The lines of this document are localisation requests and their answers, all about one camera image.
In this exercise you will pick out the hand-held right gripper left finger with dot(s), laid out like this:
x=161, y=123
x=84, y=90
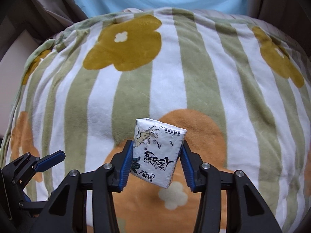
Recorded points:
x=127, y=167

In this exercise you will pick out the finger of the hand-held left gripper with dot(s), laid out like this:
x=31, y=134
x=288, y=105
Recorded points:
x=51, y=161
x=24, y=166

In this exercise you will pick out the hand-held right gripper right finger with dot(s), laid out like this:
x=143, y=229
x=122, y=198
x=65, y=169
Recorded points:
x=187, y=167

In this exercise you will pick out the white printed tissue packet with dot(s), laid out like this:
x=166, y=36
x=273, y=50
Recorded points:
x=158, y=153

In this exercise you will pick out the green striped flower blanket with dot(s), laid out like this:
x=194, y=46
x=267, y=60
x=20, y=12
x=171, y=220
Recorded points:
x=194, y=77

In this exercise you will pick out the white cushion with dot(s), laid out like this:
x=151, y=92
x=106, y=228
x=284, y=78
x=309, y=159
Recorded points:
x=17, y=53

